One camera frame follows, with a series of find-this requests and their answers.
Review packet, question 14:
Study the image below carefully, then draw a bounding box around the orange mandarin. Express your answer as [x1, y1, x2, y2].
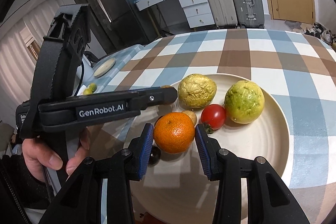
[154, 112, 195, 154]

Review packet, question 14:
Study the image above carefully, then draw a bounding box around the dark purple plum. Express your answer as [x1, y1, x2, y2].
[148, 145, 161, 166]

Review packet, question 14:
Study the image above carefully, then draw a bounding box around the red tomato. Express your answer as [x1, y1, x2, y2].
[201, 104, 226, 134]

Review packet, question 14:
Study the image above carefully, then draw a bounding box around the person's left hand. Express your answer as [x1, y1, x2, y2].
[22, 128, 91, 181]

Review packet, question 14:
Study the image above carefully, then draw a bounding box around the small green fruit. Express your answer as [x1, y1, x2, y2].
[83, 83, 97, 95]

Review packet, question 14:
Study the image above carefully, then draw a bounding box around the small side plate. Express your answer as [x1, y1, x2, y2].
[93, 57, 116, 78]

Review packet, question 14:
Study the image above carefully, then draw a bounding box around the wrinkled yellow passion fruit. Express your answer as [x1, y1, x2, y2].
[178, 74, 217, 109]

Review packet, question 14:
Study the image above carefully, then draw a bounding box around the dark refrigerator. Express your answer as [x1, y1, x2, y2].
[100, 0, 157, 48]

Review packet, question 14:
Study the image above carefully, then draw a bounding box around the cream round plate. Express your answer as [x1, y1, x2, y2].
[130, 92, 289, 223]

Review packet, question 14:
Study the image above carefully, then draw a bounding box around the green yellow passion fruit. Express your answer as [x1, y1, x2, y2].
[224, 80, 265, 124]

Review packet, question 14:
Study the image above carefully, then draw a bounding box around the black camera box left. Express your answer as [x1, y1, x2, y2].
[21, 4, 91, 138]

